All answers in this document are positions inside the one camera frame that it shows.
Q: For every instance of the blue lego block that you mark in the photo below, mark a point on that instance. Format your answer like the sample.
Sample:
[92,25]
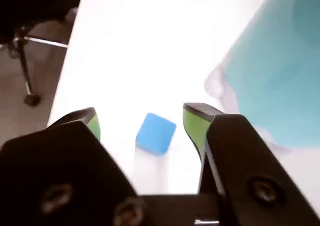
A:
[155,133]

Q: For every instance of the black office chair chrome legs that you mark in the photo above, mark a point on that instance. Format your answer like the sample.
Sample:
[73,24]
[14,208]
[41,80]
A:
[30,3]

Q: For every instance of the teal whale-shaped bin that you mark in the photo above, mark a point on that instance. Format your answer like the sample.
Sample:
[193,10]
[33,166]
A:
[275,86]

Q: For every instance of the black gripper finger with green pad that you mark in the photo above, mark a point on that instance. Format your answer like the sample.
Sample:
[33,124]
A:
[50,166]
[245,166]

